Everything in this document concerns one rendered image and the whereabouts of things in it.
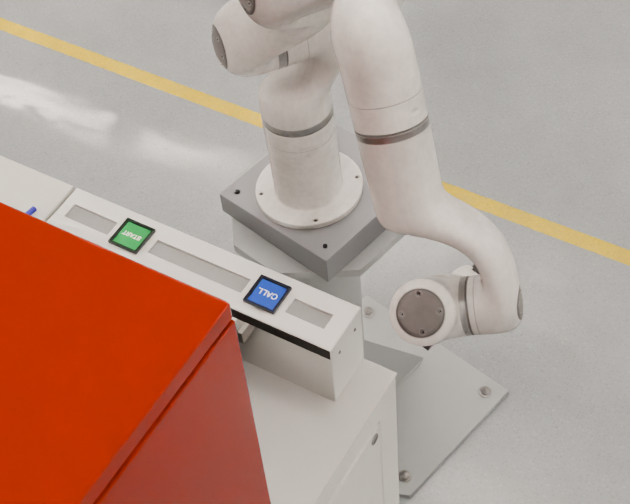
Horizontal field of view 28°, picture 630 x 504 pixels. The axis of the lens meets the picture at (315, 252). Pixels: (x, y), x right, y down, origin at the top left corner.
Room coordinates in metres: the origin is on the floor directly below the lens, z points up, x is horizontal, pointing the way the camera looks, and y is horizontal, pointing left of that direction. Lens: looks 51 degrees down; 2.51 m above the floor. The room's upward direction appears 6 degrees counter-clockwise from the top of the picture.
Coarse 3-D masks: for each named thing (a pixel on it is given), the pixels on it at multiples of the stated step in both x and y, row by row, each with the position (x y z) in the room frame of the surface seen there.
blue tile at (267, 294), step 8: (264, 280) 1.22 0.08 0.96; (256, 288) 1.20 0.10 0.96; (264, 288) 1.20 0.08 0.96; (272, 288) 1.20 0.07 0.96; (280, 288) 1.20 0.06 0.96; (256, 296) 1.19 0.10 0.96; (264, 296) 1.19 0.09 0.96; (272, 296) 1.19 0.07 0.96; (280, 296) 1.18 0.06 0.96; (264, 304) 1.17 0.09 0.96; (272, 304) 1.17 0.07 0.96
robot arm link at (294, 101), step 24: (312, 48) 1.45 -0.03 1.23; (288, 72) 1.49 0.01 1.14; (312, 72) 1.47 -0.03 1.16; (336, 72) 1.45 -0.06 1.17; (264, 96) 1.47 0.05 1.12; (288, 96) 1.45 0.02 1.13; (312, 96) 1.44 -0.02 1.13; (264, 120) 1.46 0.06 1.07; (288, 120) 1.43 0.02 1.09; (312, 120) 1.44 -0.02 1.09
